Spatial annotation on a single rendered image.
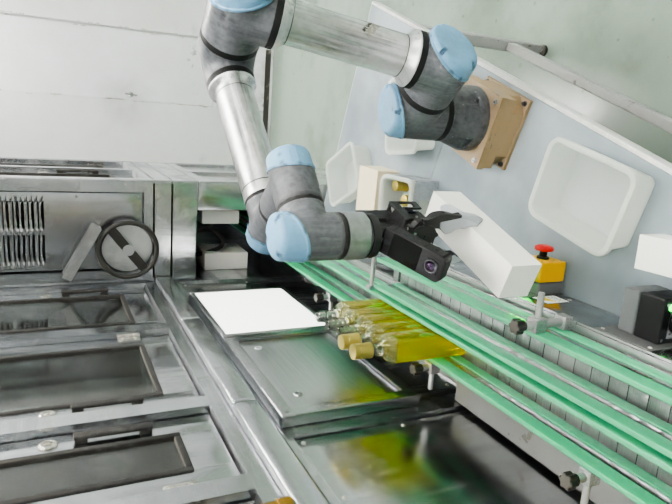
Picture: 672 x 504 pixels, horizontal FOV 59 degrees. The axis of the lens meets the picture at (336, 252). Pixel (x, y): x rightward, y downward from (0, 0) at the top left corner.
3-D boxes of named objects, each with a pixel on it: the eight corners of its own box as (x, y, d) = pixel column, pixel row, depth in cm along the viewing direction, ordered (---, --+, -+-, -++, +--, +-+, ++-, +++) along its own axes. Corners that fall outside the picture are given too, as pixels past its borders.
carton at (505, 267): (460, 191, 111) (433, 191, 108) (542, 264, 93) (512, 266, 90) (449, 219, 114) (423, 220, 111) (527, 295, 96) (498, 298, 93)
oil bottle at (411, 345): (450, 346, 143) (372, 356, 133) (452, 324, 142) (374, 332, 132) (464, 355, 138) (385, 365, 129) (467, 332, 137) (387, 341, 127)
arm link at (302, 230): (274, 196, 86) (285, 247, 83) (341, 197, 91) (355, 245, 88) (259, 224, 93) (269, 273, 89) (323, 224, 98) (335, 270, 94)
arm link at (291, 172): (253, 180, 101) (264, 235, 96) (270, 137, 92) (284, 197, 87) (296, 180, 104) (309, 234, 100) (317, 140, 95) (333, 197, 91)
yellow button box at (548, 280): (539, 284, 134) (514, 286, 130) (544, 252, 132) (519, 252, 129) (563, 293, 127) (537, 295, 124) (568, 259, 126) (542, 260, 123)
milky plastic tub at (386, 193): (398, 245, 187) (374, 245, 183) (405, 173, 182) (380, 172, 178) (429, 258, 171) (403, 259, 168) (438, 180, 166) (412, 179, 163)
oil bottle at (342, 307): (399, 315, 163) (329, 322, 154) (401, 296, 162) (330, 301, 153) (410, 322, 158) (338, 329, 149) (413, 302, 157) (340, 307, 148)
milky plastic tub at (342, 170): (345, 164, 222) (324, 163, 218) (374, 140, 202) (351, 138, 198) (351, 208, 218) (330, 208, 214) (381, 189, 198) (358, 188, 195)
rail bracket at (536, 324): (559, 324, 112) (504, 330, 107) (565, 286, 111) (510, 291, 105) (576, 331, 109) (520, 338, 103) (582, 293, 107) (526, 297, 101)
